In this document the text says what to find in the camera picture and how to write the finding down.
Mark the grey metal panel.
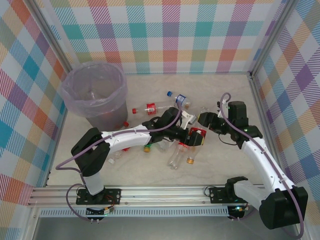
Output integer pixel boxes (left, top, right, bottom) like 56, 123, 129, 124
32, 216, 301, 240

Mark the purple plastic bin liner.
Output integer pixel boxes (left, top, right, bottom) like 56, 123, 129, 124
60, 61, 129, 118

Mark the slotted white cable duct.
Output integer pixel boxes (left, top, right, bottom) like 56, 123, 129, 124
39, 208, 230, 218

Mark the cola bottle red cap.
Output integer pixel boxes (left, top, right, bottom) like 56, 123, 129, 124
113, 121, 130, 131
166, 141, 189, 170

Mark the long clear red label bottle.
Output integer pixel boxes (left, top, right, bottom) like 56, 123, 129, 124
131, 99, 177, 117

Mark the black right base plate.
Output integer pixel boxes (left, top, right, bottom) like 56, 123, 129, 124
208, 186, 256, 204

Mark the blue cap blue label bottle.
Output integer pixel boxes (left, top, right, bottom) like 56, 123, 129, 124
166, 90, 193, 111

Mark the grey plastic waste bin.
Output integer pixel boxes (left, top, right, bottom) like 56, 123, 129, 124
60, 61, 129, 129

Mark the aluminium upright frame post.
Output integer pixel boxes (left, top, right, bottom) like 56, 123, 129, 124
248, 0, 300, 79
26, 0, 79, 85

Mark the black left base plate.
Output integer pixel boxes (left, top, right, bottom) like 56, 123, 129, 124
75, 187, 122, 206

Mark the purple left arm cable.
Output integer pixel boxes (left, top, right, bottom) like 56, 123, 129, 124
55, 98, 185, 223

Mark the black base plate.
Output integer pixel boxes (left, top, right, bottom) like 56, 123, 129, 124
208, 186, 256, 204
75, 187, 122, 206

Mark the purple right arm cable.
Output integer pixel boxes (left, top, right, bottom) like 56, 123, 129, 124
219, 92, 306, 238

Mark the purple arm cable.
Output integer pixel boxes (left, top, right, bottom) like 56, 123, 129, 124
55, 98, 185, 223
219, 92, 306, 238

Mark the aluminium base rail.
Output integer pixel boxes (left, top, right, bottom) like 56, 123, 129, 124
27, 184, 303, 208

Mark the clear bottle white cap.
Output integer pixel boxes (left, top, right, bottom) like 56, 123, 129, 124
107, 150, 124, 165

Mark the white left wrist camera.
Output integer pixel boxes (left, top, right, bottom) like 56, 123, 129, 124
181, 111, 198, 130

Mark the cola bottle yellow cap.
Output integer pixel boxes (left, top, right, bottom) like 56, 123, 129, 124
185, 126, 208, 165

